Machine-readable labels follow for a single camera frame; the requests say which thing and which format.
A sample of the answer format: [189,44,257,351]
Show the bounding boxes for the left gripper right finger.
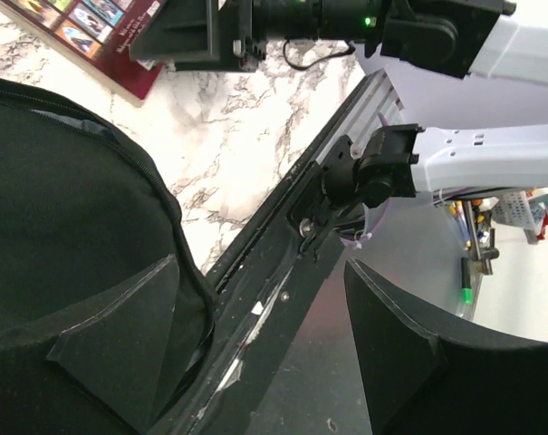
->
[344,260,548,434]

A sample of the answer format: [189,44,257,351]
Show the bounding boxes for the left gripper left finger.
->
[0,256,179,434]

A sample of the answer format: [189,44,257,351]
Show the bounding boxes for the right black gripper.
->
[130,0,390,73]

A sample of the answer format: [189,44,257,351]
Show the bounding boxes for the black student backpack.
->
[0,79,216,434]

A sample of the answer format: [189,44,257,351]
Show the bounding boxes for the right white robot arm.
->
[130,1,548,209]

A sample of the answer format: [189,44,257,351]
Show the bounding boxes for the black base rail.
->
[146,81,374,435]

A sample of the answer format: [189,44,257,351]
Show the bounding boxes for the aluminium extrusion rail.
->
[315,70,402,165]

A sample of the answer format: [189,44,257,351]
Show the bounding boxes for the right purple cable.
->
[341,112,474,250]

